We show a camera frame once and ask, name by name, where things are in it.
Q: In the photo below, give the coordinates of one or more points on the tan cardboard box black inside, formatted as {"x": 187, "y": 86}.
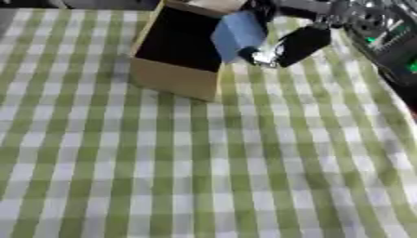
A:
{"x": 176, "y": 43}

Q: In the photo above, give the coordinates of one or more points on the light blue block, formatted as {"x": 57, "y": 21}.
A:
{"x": 238, "y": 34}

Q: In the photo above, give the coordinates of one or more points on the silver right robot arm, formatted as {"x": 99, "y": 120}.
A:
{"x": 374, "y": 34}

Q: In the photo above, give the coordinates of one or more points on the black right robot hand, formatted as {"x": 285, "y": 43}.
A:
{"x": 301, "y": 43}

